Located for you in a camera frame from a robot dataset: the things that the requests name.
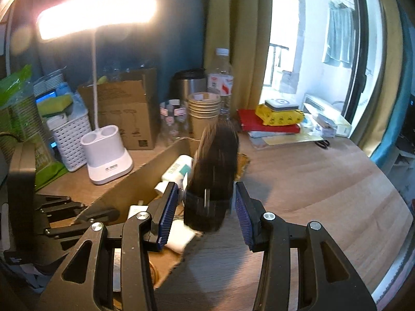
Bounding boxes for green snack bag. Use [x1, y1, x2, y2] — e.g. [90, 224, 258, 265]
[1, 65, 68, 190]

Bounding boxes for brown lamp carton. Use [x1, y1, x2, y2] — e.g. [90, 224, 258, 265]
[97, 68, 160, 150]

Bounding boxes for white power bank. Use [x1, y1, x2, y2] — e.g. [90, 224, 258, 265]
[265, 99, 299, 112]

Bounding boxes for black scissors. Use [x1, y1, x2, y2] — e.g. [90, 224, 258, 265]
[314, 140, 330, 150]

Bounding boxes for stainless steel thermos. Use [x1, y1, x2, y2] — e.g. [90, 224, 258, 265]
[170, 68, 207, 101]

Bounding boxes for white desk lamp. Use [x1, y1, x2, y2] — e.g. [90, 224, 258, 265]
[37, 0, 158, 186]

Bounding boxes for red book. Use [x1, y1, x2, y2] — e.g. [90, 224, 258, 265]
[237, 109, 300, 133]

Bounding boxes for white woven plastic basket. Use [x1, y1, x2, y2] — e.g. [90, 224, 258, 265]
[51, 110, 92, 172]

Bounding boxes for white pill bottle teal label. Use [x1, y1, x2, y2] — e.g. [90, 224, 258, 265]
[161, 154, 193, 185]

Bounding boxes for yellow green sponge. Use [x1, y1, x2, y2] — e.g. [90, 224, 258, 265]
[37, 94, 73, 117]

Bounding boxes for hanging grey towel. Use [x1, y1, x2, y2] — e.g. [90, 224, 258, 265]
[322, 2, 355, 68]

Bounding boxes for cardboard box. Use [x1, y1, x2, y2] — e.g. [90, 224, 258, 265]
[48, 137, 251, 291]

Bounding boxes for yellow tissue pack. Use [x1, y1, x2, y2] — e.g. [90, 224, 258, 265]
[255, 104, 305, 126]

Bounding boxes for patterned glass jar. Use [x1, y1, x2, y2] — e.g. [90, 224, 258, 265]
[160, 99, 189, 146]

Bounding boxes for stack of paper cups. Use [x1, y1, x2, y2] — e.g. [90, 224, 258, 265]
[187, 92, 221, 139]

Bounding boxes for clear water bottle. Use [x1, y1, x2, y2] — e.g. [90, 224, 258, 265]
[207, 48, 233, 119]

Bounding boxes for white small jar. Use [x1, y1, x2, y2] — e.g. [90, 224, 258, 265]
[165, 220, 202, 254]

